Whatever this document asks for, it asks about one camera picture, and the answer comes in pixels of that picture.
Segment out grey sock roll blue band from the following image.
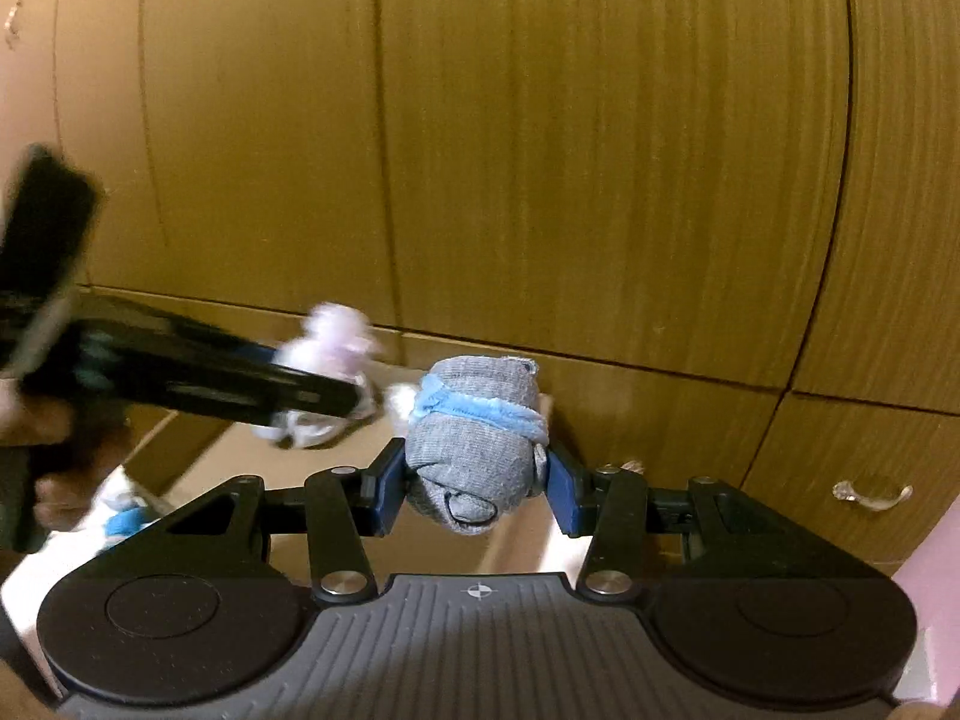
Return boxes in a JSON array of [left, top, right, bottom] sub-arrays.
[[403, 354, 553, 537]]

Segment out wooden wardrobe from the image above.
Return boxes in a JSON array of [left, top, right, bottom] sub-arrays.
[[0, 0, 960, 563]]

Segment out light blue white sock roll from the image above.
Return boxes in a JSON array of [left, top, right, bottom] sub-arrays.
[[94, 491, 155, 542]]

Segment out cardboard box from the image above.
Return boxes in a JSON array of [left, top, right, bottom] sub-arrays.
[[124, 360, 593, 593]]

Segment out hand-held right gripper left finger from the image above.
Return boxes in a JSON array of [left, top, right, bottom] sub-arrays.
[[161, 439, 411, 607]]

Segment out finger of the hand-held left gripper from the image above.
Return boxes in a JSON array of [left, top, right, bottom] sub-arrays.
[[71, 349, 365, 430], [71, 292, 301, 377]]

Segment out silver cabinet handle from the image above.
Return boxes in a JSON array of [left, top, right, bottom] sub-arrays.
[[831, 478, 914, 517]]

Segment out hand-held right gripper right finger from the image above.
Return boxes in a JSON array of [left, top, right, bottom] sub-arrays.
[[544, 442, 797, 605]]

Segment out person's left hand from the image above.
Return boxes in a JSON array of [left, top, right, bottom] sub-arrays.
[[0, 379, 132, 541]]

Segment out white pink sock roll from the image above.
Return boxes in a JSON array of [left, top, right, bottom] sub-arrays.
[[251, 301, 415, 451]]

